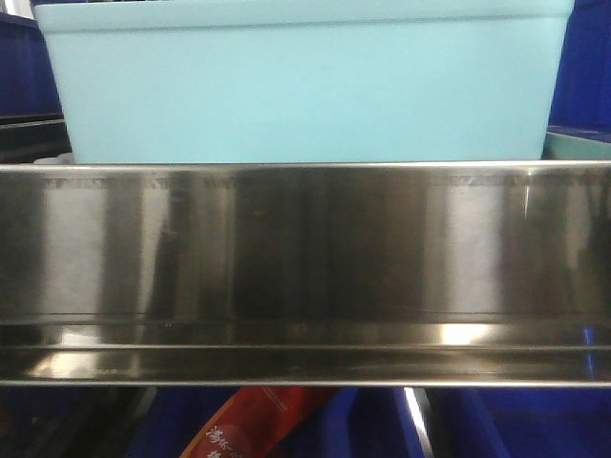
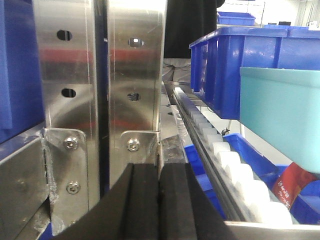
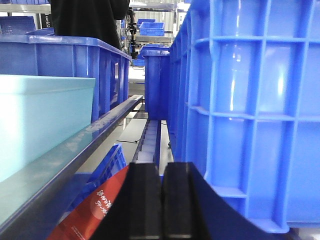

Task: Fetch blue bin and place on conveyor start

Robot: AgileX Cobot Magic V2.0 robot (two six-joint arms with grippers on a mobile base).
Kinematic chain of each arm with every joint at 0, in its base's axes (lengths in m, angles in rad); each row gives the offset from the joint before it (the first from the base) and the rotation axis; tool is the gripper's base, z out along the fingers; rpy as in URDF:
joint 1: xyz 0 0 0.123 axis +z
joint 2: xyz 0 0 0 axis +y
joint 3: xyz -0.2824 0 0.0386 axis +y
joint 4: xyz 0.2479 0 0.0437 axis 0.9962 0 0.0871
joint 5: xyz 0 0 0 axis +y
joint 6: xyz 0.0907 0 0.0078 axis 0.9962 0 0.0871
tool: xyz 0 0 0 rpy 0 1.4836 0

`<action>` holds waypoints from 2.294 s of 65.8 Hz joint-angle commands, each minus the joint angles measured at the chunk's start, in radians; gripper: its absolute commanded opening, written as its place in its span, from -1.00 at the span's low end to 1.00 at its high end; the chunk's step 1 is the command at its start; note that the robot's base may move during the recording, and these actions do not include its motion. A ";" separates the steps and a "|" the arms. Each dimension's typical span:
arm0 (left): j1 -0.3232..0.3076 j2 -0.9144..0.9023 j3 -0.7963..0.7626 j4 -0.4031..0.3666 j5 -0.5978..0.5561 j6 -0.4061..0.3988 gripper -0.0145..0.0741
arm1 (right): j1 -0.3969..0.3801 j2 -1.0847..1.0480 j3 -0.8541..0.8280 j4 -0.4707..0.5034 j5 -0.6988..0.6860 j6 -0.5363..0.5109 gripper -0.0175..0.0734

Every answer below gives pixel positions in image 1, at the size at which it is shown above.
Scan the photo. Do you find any light blue plastic bin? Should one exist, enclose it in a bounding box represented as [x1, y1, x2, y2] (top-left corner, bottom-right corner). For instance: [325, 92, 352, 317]
[34, 1, 574, 164]

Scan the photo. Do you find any stainless steel shelf rail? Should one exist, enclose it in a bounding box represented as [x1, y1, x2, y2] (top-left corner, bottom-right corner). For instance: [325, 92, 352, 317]
[1, 161, 610, 386]

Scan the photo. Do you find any red printed package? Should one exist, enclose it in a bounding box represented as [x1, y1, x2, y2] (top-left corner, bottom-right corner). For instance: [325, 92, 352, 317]
[181, 386, 337, 457]

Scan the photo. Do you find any dark blue storage crate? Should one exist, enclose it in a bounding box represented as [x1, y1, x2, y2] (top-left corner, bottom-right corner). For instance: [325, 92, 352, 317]
[125, 387, 610, 457]

